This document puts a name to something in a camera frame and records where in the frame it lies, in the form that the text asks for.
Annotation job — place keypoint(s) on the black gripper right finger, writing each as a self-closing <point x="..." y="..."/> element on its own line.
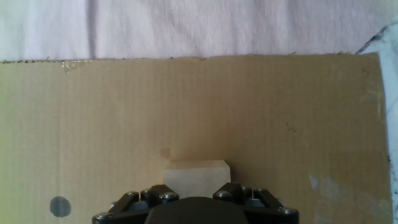
<point x="264" y="205"/>

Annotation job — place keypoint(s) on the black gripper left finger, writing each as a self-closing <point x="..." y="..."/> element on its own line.
<point x="130" y="203"/>

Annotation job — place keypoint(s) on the large pale wooden block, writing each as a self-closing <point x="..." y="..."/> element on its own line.
<point x="196" y="177"/>

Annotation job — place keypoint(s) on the brown cardboard sheet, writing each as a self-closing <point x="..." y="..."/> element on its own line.
<point x="155" y="118"/>

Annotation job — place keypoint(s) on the marble print cloth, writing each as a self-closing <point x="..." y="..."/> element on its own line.
<point x="186" y="28"/>

